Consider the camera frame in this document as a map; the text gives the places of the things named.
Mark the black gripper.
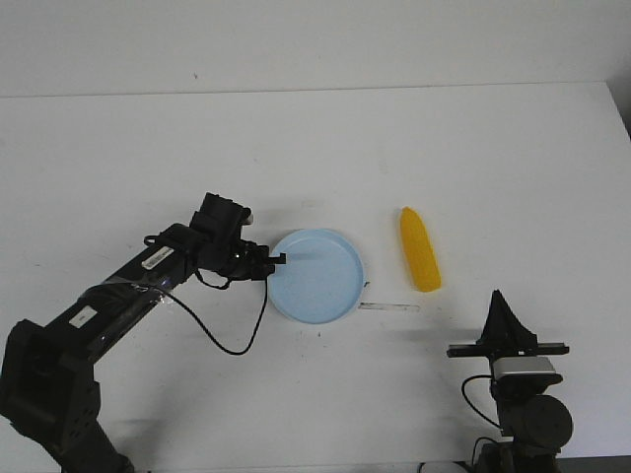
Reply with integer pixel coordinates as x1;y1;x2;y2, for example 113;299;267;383
447;290;570;369
196;238;287;281

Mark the light blue round plate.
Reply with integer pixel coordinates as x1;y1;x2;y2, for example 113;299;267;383
269;229;366;325

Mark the yellow toy corn cob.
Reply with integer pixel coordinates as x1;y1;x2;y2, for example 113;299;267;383
399;207;442;293

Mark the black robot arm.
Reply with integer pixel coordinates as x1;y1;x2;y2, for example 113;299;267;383
447;290;574;472
1;224;286;472

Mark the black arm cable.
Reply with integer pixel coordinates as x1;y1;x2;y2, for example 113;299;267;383
167;265;270;356
460;374;502;429

